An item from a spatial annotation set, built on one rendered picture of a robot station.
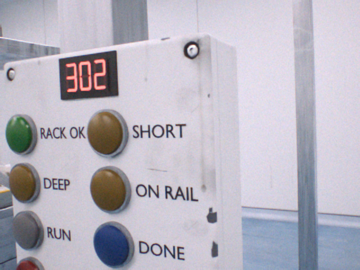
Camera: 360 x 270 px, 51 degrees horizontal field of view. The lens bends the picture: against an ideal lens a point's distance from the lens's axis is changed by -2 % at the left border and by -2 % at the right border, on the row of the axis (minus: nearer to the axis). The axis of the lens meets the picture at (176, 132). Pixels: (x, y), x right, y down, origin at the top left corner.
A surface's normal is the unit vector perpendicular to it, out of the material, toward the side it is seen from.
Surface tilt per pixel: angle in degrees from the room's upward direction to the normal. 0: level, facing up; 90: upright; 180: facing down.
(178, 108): 90
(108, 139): 92
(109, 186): 88
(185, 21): 90
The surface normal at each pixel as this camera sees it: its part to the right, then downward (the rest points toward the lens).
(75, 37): -0.47, 0.07
